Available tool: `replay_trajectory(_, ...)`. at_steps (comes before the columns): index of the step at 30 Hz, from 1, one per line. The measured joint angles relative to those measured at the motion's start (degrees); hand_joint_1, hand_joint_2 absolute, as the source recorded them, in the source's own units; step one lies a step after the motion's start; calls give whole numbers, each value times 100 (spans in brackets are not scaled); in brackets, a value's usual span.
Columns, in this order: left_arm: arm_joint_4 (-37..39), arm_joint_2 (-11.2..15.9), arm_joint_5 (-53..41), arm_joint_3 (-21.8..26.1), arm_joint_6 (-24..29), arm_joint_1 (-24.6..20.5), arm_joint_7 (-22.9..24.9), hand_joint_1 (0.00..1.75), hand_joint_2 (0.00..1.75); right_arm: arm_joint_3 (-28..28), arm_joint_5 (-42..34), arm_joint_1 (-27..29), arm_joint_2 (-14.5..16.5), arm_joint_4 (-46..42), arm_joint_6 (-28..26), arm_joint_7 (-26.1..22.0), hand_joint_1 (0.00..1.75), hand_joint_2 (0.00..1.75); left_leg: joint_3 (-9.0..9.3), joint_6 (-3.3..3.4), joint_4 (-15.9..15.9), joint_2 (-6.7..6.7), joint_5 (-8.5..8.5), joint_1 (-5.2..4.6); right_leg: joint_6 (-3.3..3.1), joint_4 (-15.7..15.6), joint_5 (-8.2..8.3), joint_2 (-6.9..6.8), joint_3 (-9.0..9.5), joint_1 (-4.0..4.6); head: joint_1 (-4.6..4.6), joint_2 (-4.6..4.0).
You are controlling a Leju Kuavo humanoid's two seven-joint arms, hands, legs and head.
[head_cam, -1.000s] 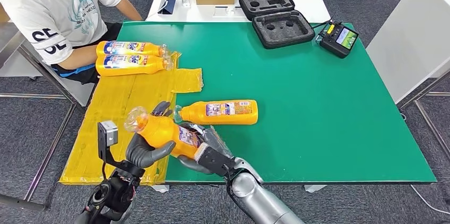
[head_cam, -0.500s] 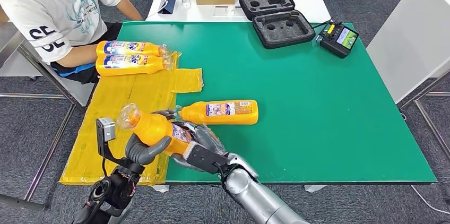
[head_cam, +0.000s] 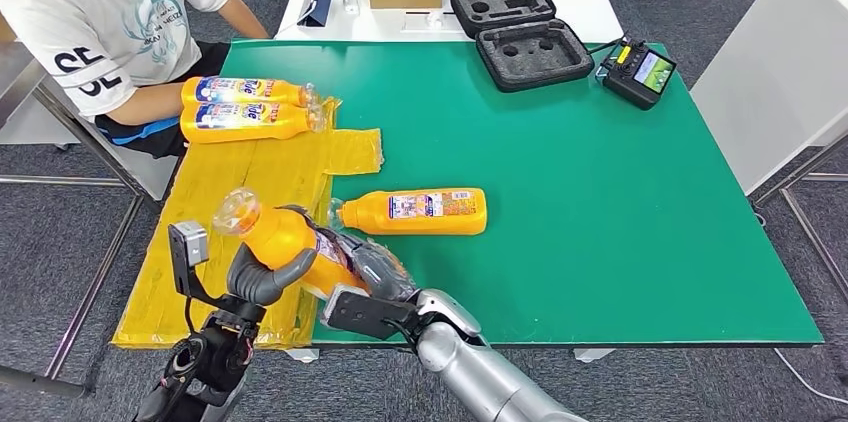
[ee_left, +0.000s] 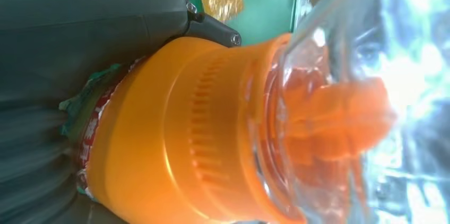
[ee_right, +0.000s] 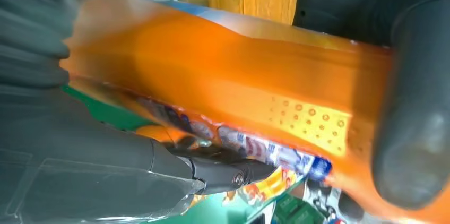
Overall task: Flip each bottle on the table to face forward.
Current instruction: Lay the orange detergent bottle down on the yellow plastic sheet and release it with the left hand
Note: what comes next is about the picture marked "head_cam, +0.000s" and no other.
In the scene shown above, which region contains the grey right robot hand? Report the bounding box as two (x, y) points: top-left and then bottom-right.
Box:
(331, 230), (419, 304)

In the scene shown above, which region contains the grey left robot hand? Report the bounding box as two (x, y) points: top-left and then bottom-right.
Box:
(226, 243), (319, 306)

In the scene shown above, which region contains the orange detergent bottle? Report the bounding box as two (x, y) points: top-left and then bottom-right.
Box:
(180, 100), (326, 144)
(180, 76), (319, 108)
(211, 187), (399, 304)
(327, 188), (488, 237)

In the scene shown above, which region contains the yellow plastic wrapped sheet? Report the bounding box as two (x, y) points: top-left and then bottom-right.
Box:
(111, 97), (384, 351)

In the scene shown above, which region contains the green topped work table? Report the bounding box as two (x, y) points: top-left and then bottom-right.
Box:
(218, 39), (825, 365)

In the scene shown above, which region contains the dark grey bar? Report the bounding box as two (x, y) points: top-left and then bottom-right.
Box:
(0, 364), (87, 400)

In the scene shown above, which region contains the open black foam case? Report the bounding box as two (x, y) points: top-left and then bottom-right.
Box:
(449, 0), (596, 94)

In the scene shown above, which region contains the person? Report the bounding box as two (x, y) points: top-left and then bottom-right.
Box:
(0, 0), (272, 159)

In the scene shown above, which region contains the black remote controller with screen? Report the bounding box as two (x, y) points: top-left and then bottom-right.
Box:
(596, 36), (678, 111)

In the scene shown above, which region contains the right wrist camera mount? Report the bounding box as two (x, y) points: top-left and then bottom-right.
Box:
(321, 285), (415, 342)

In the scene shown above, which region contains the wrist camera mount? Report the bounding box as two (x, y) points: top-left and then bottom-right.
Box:
(167, 220), (230, 308)
(321, 285), (415, 342)

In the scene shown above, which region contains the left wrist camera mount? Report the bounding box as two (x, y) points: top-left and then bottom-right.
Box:
(167, 220), (230, 308)

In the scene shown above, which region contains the black controller cable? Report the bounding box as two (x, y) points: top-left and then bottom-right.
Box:
(587, 36), (625, 56)

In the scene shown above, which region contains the white floor cable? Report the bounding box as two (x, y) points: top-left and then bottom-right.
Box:
(773, 347), (848, 407)

